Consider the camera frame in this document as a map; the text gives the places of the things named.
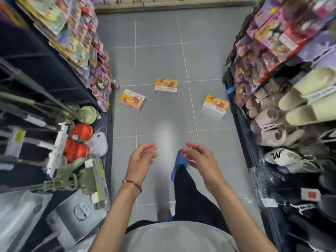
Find person's right hand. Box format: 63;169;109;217
182;142;225;193

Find person's left hand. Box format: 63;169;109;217
125;142;159;186

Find white yellow snack box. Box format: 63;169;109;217
154;78;179;97
119;88;147;111
201;93;230;118

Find person's left forearm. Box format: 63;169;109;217
88;182;142;252

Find person's right forearm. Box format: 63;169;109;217
209;181;279;252

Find blue rubber slipper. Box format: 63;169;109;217
157;207;173;223
170;149;190;183

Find black trousers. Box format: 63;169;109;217
126;165;231;235

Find white round mop pad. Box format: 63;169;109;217
88;131;109;158

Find clear plastic bag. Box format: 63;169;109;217
248;165;279;208

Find green white mop set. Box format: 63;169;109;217
36;154;111;211

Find orange mop part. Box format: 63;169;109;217
63;124;94;163

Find white paper hang tag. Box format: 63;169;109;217
261;198;279;209

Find green round mop head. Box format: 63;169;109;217
78;105;98;125

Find grey shirt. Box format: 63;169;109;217
119;220;239;252

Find grey appliance carton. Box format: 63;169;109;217
46;189;105;250

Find white red label tag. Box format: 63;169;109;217
300;187;322;202

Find rack of hanging slippers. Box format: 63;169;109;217
244;31;336;252

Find rack of mops and brooms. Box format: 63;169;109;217
0;23;105;168

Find strip of colourful hanging packets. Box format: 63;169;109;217
13;0;120;113

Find red string bracelet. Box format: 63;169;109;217
122;179;143;194

